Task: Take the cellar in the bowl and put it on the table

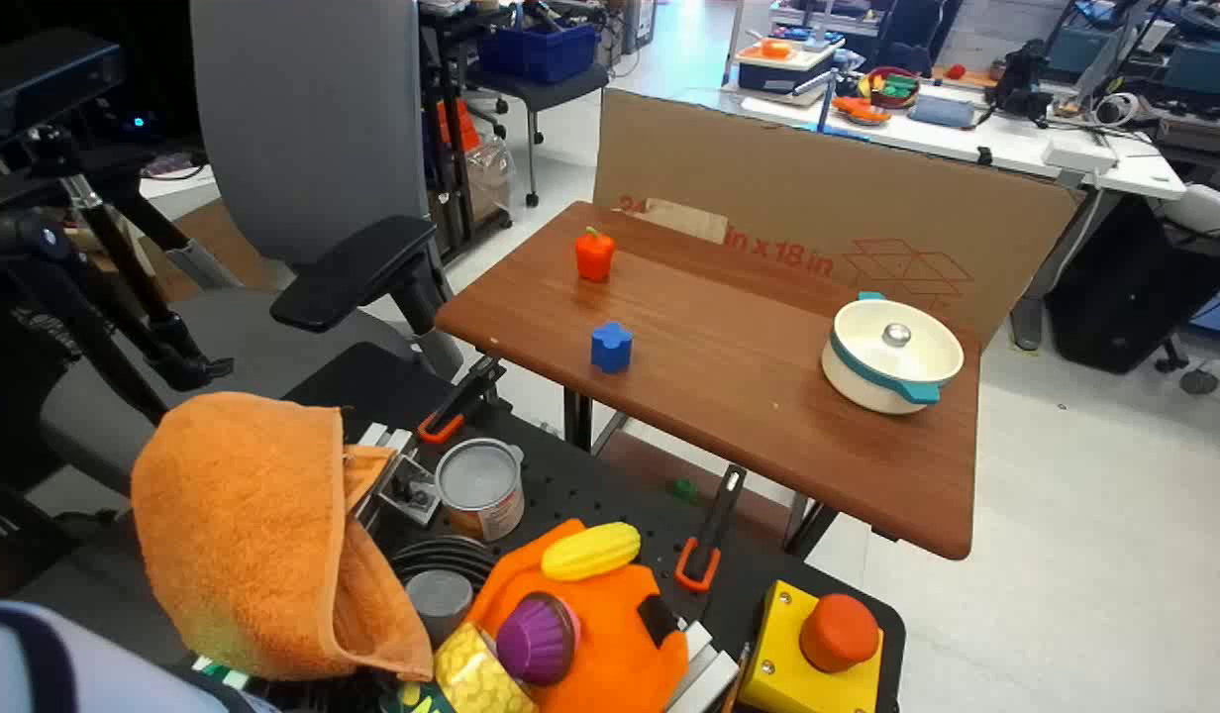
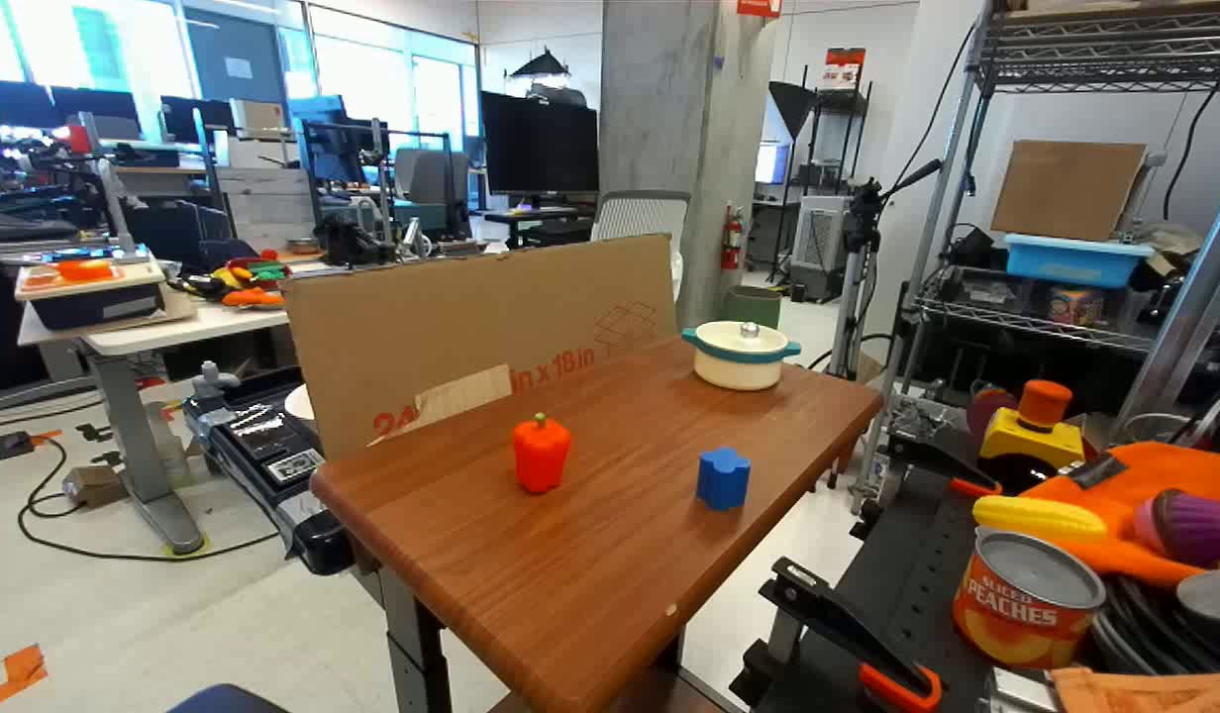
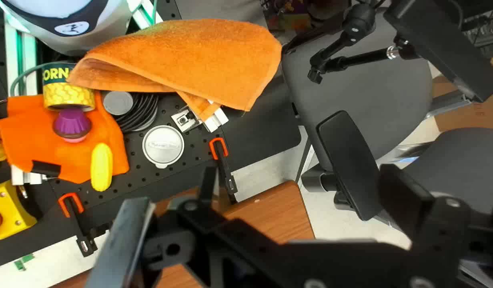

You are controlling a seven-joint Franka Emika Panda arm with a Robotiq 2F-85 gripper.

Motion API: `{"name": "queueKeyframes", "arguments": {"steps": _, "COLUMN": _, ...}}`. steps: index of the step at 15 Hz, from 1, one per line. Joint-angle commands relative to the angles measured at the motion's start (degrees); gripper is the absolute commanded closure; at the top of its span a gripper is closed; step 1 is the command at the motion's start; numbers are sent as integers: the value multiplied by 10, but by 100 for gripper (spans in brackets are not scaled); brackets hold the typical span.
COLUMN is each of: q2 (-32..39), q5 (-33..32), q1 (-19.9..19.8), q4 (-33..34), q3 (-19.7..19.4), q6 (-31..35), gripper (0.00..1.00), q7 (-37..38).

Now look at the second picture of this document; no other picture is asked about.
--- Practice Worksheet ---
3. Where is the metal wire shelf rack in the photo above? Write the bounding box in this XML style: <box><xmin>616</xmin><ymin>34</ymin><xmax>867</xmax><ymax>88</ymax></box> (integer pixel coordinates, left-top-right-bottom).
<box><xmin>884</xmin><ymin>0</ymin><xmax>1220</xmax><ymax>400</ymax></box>

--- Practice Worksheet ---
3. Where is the black plate stack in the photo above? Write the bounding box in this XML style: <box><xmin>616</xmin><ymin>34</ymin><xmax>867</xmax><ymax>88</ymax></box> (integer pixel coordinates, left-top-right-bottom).
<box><xmin>1085</xmin><ymin>568</ymin><xmax>1220</xmax><ymax>681</ymax></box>

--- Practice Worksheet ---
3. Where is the black floor cable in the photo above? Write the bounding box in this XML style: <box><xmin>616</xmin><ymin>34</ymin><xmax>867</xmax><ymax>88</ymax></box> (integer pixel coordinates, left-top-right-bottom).
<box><xmin>12</xmin><ymin>432</ymin><xmax>285</xmax><ymax>569</ymax></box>

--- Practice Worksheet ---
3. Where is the yellow banana toy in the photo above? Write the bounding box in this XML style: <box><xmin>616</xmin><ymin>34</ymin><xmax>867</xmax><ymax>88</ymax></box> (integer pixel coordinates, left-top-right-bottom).
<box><xmin>971</xmin><ymin>492</ymin><xmax>1114</xmax><ymax>542</ymax></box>

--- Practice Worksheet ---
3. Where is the colourful toy pile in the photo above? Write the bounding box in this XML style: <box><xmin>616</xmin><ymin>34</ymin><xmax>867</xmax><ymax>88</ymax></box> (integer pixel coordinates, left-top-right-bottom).
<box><xmin>184</xmin><ymin>253</ymin><xmax>293</xmax><ymax>315</ymax></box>

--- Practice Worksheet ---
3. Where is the orange toy bell pepper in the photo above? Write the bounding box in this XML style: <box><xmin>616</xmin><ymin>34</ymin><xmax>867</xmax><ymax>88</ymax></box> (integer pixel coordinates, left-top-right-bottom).
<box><xmin>505</xmin><ymin>408</ymin><xmax>577</xmax><ymax>498</ymax></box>

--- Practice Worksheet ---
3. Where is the blue block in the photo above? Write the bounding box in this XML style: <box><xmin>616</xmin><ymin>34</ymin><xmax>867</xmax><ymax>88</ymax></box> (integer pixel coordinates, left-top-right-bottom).
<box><xmin>693</xmin><ymin>445</ymin><xmax>755</xmax><ymax>515</ymax></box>

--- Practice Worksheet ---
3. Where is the brown cardboard panel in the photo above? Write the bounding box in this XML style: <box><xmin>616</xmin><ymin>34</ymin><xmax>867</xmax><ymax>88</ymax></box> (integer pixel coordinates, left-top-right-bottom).
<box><xmin>986</xmin><ymin>137</ymin><xmax>1152</xmax><ymax>247</ymax></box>

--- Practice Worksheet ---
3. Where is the black camera on stand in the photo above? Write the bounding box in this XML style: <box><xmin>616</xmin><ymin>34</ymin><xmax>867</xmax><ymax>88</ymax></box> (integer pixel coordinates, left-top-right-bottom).
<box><xmin>826</xmin><ymin>153</ymin><xmax>946</xmax><ymax>388</ymax></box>

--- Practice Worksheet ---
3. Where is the blue chair seat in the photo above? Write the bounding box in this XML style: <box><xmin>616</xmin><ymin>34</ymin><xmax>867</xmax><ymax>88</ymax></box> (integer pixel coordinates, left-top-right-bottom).
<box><xmin>166</xmin><ymin>681</ymin><xmax>293</xmax><ymax>713</ymax></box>

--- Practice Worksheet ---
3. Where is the black white box orange lid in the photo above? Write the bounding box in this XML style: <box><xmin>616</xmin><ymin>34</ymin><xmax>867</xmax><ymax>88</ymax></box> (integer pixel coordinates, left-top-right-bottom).
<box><xmin>12</xmin><ymin>251</ymin><xmax>170</xmax><ymax>331</ymax></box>

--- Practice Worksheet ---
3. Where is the brown cardboard sheet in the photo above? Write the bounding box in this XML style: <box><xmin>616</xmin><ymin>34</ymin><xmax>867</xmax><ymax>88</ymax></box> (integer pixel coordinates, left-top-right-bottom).
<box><xmin>280</xmin><ymin>231</ymin><xmax>682</xmax><ymax>465</ymax></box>

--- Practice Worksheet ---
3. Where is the orange cloth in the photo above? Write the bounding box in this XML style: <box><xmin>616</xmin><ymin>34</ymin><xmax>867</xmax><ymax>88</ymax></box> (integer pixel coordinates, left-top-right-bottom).
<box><xmin>1019</xmin><ymin>438</ymin><xmax>1220</xmax><ymax>590</ymax></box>

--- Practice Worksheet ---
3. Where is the silver aluminium beam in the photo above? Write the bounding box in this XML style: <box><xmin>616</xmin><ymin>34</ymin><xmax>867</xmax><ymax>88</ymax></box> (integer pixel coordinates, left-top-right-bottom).
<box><xmin>1114</xmin><ymin>170</ymin><xmax>1220</xmax><ymax>428</ymax></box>

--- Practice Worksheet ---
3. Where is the orange towel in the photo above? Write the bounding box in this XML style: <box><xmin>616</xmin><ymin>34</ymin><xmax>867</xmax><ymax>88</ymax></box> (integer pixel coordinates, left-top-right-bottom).
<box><xmin>1040</xmin><ymin>663</ymin><xmax>1220</xmax><ymax>713</ymax></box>

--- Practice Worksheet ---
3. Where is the black monitor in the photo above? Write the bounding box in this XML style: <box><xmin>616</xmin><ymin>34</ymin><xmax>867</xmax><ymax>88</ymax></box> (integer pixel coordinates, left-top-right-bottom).
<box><xmin>475</xmin><ymin>88</ymin><xmax>603</xmax><ymax>203</ymax></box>

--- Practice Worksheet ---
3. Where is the cream bowl teal rim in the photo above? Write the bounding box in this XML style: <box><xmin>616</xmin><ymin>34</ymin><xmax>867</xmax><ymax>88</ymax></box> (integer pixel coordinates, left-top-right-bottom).
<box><xmin>676</xmin><ymin>315</ymin><xmax>805</xmax><ymax>396</ymax></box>

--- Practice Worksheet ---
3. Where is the black electronics box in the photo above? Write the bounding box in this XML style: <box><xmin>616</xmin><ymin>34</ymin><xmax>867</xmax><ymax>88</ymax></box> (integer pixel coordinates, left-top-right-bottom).
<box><xmin>184</xmin><ymin>373</ymin><xmax>361</xmax><ymax>578</ymax></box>

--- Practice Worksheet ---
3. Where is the purple toy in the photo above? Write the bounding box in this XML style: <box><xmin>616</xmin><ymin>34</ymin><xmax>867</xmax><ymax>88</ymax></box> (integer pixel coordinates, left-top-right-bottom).
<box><xmin>1127</xmin><ymin>488</ymin><xmax>1220</xmax><ymax>569</ymax></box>

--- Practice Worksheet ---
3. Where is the white side desk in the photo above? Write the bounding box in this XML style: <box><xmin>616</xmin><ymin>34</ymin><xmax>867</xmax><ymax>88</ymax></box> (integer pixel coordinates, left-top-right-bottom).
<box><xmin>12</xmin><ymin>290</ymin><xmax>297</xmax><ymax>557</ymax></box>

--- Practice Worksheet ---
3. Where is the peaches tin can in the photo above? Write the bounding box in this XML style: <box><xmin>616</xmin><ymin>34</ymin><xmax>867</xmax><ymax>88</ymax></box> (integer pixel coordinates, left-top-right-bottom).
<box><xmin>950</xmin><ymin>528</ymin><xmax>1114</xmax><ymax>672</ymax></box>

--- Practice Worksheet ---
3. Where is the blue plastic bin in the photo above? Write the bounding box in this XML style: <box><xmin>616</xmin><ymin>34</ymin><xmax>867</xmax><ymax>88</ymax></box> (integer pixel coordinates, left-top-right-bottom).
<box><xmin>999</xmin><ymin>231</ymin><xmax>1155</xmax><ymax>292</ymax></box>

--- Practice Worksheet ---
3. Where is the black clamp orange handle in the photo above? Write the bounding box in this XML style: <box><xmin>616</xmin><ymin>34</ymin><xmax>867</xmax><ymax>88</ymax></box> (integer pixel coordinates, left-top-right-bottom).
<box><xmin>759</xmin><ymin>554</ymin><xmax>946</xmax><ymax>713</ymax></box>

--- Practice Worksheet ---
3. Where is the orange floor tape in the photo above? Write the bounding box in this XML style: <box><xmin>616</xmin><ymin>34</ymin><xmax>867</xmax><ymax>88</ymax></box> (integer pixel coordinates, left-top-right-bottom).
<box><xmin>0</xmin><ymin>643</ymin><xmax>51</xmax><ymax>713</ymax></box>

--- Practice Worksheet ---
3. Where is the grey power adapter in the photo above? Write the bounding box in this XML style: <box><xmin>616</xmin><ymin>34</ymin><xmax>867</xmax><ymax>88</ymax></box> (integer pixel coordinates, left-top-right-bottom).
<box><xmin>60</xmin><ymin>465</ymin><xmax>132</xmax><ymax>512</ymax></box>

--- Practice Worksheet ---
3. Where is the yellow toy with orange knob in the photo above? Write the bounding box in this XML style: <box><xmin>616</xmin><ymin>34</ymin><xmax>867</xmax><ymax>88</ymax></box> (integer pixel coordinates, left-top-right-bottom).
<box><xmin>975</xmin><ymin>377</ymin><xmax>1090</xmax><ymax>476</ymax></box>

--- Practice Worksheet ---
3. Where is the red fire extinguisher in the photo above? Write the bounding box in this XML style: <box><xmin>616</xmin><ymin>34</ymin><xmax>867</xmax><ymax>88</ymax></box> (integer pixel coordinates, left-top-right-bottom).
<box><xmin>715</xmin><ymin>204</ymin><xmax>750</xmax><ymax>276</ymax></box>

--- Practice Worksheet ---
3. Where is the black table leg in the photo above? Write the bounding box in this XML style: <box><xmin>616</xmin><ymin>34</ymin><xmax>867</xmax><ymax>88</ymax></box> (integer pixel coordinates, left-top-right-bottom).
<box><xmin>367</xmin><ymin>561</ymin><xmax>459</xmax><ymax>713</ymax></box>

